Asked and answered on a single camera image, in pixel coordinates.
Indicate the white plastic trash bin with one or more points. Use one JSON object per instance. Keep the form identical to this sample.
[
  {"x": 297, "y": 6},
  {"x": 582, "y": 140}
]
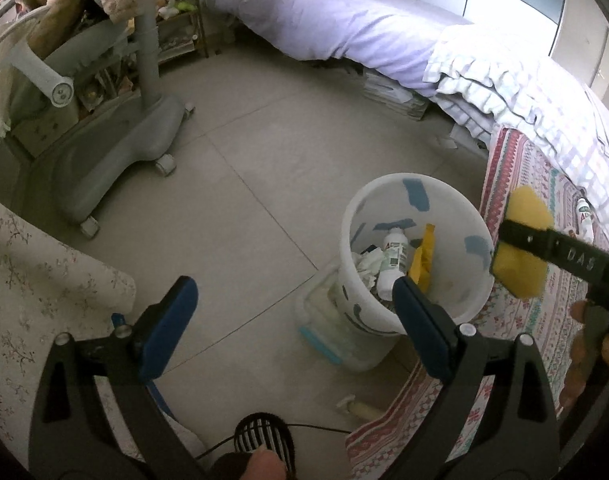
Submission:
[{"x": 381, "y": 230}]

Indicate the small bottle on bed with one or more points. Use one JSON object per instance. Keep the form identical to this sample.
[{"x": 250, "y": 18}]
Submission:
[{"x": 585, "y": 229}]

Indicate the wooden shelf with toys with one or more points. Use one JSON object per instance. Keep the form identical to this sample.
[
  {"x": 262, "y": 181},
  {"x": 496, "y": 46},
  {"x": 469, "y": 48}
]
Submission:
[{"x": 181, "y": 29}]

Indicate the yellow green sponge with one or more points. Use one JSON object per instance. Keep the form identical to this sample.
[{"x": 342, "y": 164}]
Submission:
[{"x": 523, "y": 276}]

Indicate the person's left hand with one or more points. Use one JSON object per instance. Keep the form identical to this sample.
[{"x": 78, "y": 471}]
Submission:
[{"x": 265, "y": 464}]

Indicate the grey rolling chair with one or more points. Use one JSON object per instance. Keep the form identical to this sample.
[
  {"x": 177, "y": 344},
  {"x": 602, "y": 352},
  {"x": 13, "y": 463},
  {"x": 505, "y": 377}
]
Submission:
[{"x": 137, "y": 127}]

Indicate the floral white cloth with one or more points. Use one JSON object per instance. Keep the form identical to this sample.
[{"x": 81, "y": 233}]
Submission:
[{"x": 46, "y": 288}]

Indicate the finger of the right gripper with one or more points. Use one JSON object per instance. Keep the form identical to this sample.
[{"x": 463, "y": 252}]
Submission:
[{"x": 582, "y": 260}]

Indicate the person's right hand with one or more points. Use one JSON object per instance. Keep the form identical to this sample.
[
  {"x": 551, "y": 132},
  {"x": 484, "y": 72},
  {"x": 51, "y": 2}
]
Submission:
[{"x": 578, "y": 373}]

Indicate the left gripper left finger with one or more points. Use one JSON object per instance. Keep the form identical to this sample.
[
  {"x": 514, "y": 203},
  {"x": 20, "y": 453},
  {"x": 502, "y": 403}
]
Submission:
[{"x": 130, "y": 358}]

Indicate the patterned red bed mat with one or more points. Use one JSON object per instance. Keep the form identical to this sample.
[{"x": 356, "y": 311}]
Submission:
[{"x": 515, "y": 161}]

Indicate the checked purple white blanket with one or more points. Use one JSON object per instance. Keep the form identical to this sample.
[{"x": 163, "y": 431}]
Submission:
[{"x": 484, "y": 88}]

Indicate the lavender duvet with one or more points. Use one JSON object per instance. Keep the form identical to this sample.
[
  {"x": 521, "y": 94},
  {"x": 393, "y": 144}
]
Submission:
[{"x": 394, "y": 37}]

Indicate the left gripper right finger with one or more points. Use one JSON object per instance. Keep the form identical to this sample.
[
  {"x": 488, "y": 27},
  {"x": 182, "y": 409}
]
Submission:
[{"x": 517, "y": 436}]

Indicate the white plastic bottle in bin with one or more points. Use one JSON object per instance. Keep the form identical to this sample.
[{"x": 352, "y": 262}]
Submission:
[{"x": 394, "y": 263}]

